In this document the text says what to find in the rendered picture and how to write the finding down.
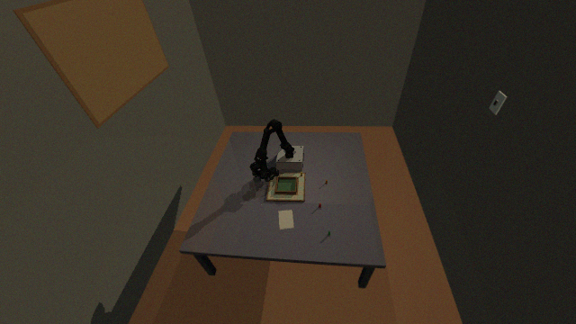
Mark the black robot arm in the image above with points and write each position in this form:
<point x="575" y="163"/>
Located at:
<point x="261" y="152"/>

